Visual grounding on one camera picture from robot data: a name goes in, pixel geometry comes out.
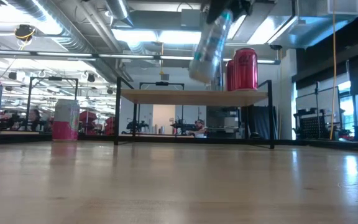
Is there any black pegboard cart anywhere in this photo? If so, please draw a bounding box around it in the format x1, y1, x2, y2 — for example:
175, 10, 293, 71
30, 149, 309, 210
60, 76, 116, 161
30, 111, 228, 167
293, 107, 334, 141

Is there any black background station frame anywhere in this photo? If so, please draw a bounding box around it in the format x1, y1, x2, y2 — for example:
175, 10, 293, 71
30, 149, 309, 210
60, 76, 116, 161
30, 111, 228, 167
28, 77, 79, 133
138, 82, 185, 133

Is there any wooden shelf with black legs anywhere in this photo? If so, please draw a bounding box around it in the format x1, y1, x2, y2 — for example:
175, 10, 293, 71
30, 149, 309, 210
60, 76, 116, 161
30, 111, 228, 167
114, 76, 275, 150

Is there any long ceiling light strip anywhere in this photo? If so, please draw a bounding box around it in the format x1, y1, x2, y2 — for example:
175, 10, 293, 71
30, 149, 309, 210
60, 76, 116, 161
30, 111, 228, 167
0, 49, 282, 65

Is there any black aluminium table frame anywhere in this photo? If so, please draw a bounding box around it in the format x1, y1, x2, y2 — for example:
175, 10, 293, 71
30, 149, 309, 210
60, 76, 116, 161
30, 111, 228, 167
0, 132, 358, 154

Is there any red can with black script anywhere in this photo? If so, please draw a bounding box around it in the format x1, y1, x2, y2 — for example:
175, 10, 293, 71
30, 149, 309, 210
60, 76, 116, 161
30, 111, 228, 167
232, 47, 259, 91

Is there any person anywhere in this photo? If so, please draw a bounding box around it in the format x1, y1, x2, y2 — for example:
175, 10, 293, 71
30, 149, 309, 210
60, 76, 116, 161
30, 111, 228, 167
186, 119, 208, 138
28, 108, 45, 132

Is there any red tool cabinet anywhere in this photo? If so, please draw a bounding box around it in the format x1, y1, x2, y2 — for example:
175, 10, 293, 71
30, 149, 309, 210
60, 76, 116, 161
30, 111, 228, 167
104, 116, 117, 136
78, 111, 99, 136

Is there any silver ventilation duct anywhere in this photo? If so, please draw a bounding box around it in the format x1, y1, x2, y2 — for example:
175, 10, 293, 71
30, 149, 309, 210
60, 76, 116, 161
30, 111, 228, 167
6, 0, 133, 82

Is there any tall white Celsius can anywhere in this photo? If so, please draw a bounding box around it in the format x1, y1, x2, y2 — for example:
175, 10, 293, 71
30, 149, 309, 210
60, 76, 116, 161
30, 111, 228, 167
188, 9, 234, 85

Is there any black tripod stand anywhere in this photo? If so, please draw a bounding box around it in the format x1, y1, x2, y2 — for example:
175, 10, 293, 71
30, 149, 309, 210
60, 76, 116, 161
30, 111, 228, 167
312, 81, 322, 139

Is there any black reel with yellow cable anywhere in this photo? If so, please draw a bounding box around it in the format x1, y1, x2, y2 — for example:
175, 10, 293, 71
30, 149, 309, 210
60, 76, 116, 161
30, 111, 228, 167
13, 24, 36, 43

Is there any black fabric panel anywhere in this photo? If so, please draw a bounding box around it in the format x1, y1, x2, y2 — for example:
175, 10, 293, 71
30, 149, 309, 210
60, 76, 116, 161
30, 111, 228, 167
247, 105, 278, 140

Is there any pink and white Spindrift can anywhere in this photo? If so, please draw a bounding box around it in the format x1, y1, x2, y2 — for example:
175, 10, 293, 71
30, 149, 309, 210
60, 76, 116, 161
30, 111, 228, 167
52, 98, 81, 142

